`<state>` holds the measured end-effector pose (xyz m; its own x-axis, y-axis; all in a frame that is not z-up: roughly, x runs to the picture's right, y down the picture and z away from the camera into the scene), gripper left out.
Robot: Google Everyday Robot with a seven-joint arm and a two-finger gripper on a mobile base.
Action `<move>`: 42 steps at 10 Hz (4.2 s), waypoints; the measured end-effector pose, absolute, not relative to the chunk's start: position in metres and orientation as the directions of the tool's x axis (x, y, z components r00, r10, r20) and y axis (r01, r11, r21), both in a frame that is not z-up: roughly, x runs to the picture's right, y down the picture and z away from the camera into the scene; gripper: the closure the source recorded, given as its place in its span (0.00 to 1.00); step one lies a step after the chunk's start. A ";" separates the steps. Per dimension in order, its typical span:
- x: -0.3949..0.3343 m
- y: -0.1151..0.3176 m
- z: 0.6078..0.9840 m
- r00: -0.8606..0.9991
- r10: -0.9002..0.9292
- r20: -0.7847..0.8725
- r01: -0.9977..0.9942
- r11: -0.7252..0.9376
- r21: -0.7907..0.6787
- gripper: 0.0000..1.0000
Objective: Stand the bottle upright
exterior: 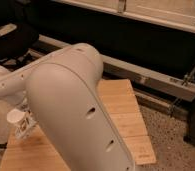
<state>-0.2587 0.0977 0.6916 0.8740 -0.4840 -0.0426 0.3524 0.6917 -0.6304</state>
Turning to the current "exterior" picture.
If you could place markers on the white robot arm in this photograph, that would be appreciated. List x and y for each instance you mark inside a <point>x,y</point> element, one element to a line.
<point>61,91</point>

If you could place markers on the metal clamp rod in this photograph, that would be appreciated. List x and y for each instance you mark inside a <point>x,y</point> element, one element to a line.
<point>187,78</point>

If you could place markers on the black office chair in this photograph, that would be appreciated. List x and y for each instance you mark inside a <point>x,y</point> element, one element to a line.
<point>15,40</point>

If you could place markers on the metal frame beam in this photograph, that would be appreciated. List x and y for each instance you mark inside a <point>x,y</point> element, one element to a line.
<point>143,76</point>

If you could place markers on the white plastic cup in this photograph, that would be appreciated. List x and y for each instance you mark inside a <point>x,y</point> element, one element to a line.
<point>23,122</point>

